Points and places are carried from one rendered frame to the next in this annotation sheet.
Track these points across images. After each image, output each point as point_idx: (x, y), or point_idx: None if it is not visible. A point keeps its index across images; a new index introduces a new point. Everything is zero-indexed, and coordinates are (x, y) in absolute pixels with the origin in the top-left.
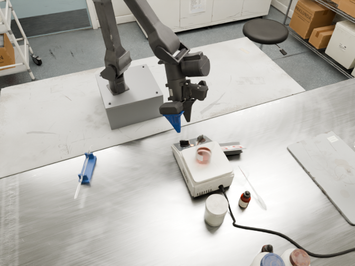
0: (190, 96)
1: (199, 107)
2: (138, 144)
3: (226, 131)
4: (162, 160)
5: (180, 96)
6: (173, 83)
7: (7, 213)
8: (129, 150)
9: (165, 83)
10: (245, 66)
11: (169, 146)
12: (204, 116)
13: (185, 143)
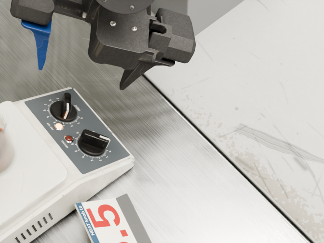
0: (92, 23)
1: (261, 117)
2: (67, 22)
3: (190, 216)
4: (33, 88)
5: (88, 1)
6: None
7: None
8: None
9: (320, 0)
10: None
11: (81, 89)
12: (228, 140)
13: (61, 109)
